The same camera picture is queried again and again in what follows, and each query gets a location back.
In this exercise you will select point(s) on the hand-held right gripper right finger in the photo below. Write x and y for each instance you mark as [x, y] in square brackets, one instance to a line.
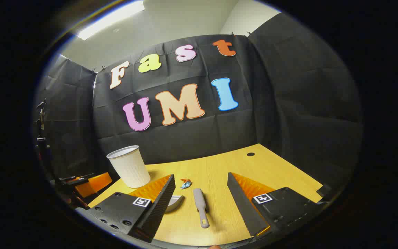
[242, 204]

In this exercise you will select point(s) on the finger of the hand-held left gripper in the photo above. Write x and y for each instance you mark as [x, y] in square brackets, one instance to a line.
[93, 185]

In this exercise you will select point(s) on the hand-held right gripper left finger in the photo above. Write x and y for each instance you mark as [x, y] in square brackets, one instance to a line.
[157, 207]

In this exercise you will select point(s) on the grey dustpan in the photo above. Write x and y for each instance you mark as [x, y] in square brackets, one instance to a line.
[174, 203]

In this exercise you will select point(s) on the blue wrapper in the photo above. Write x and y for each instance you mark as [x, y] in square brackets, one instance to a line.
[186, 185]

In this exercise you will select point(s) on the orange wrapper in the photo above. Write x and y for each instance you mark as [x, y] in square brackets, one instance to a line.
[186, 180]

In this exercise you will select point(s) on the white ribbed garbage bin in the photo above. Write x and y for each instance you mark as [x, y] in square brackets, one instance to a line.
[130, 167]

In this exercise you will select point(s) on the small grey broom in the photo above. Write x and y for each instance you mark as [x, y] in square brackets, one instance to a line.
[200, 204]

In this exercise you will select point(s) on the wooden desktop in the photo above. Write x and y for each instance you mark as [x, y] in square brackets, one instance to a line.
[219, 166]

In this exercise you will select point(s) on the black backdrop cloth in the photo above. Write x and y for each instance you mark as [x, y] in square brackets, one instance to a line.
[288, 103]

